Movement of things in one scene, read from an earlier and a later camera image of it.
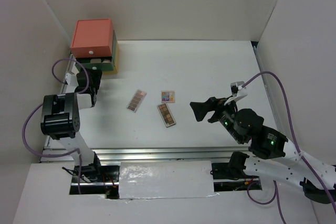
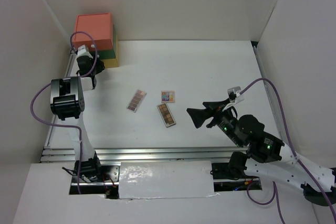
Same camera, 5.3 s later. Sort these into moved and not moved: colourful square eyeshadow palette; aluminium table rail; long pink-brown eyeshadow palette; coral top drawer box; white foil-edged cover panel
Moved: coral top drawer box
Not moved: long pink-brown eyeshadow palette; colourful square eyeshadow palette; white foil-edged cover panel; aluminium table rail
